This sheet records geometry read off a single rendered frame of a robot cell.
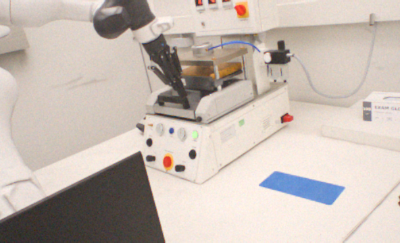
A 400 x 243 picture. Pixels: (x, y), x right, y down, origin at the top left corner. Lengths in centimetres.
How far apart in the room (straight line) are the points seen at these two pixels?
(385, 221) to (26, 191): 77
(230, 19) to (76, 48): 142
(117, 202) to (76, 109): 199
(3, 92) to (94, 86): 182
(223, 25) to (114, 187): 93
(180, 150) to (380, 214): 63
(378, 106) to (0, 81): 112
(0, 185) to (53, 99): 182
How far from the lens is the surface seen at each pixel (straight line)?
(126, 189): 63
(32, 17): 113
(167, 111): 126
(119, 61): 270
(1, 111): 83
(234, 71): 130
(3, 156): 77
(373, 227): 94
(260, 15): 132
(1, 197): 72
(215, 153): 117
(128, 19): 111
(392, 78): 155
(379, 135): 127
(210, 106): 113
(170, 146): 126
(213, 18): 144
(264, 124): 136
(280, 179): 112
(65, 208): 59
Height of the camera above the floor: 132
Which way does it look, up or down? 20 degrees down
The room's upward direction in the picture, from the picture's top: 11 degrees counter-clockwise
